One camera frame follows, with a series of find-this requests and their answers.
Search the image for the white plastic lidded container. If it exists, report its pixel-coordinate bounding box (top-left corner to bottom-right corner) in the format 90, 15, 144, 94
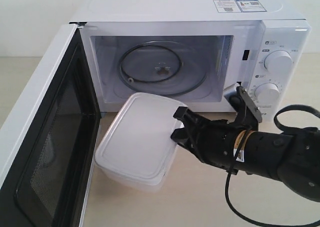
94, 92, 185, 192

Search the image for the white microwave oven body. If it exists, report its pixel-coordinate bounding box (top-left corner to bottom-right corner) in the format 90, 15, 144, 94
70, 0, 311, 121

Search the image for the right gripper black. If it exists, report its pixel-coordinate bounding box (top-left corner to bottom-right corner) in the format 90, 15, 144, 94
170, 106, 246, 171

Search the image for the upper white power knob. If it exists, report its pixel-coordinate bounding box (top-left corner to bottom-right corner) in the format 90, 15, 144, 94
264, 50, 293, 74

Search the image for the glass turntable plate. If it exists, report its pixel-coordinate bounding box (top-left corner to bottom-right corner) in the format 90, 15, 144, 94
117, 40, 209, 97

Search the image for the white microwave door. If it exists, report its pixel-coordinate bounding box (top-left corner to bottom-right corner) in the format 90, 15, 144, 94
0, 22, 101, 227

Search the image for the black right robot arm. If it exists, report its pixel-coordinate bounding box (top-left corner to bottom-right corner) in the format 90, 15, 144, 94
170, 106, 320, 202

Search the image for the black turntable roller ring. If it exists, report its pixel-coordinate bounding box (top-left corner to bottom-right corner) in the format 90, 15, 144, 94
118, 43, 183, 84

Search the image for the black camera cable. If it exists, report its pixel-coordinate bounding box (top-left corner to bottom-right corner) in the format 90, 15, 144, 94
224, 104, 320, 227

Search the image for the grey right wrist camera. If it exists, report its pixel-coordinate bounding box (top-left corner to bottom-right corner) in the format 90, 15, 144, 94
223, 83, 241, 105

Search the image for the lower white timer knob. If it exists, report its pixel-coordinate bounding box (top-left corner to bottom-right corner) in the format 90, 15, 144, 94
254, 83, 280, 104

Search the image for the warning label sticker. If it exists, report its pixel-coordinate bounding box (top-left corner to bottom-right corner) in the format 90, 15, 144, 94
213, 0, 267, 13

